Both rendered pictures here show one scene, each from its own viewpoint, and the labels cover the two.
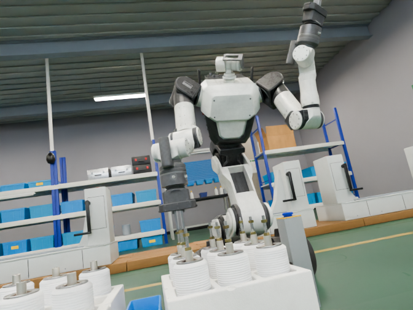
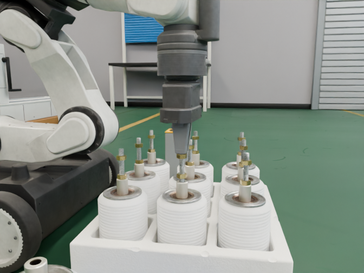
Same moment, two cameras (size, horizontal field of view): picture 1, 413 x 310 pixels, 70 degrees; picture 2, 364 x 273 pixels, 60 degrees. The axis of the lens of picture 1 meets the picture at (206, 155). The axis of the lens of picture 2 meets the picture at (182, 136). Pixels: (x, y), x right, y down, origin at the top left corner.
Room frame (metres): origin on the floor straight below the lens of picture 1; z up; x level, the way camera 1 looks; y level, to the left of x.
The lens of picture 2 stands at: (0.77, 0.65, 0.47)
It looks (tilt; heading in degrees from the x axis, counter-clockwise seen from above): 10 degrees down; 291
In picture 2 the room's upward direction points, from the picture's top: straight up
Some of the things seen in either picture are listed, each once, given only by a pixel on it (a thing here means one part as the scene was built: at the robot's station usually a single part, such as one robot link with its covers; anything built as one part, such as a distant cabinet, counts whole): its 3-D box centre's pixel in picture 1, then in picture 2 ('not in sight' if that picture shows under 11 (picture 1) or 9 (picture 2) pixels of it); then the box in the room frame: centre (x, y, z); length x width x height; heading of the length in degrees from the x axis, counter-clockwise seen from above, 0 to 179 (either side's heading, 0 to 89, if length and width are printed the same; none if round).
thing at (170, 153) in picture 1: (172, 156); (190, 19); (0.96, 0.11, 0.57); 0.11 x 0.11 x 0.11; 80
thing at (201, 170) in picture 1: (196, 190); not in sight; (6.66, 0.34, 0.94); 1.40 x 0.70 x 1.89; 101
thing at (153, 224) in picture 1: (150, 225); not in sight; (5.71, 1.25, 0.36); 0.50 x 0.38 x 0.21; 11
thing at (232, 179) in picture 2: (230, 253); (242, 180); (0.88, -0.02, 0.25); 0.08 x 0.08 x 0.01
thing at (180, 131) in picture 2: (176, 219); (180, 137); (0.97, 0.13, 0.37); 0.03 x 0.02 x 0.06; 6
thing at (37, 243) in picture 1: (47, 242); not in sight; (5.37, 3.04, 0.36); 0.50 x 0.38 x 0.21; 10
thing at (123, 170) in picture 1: (121, 173); not in sight; (5.59, 1.65, 1.42); 0.42 x 0.37 x 0.20; 14
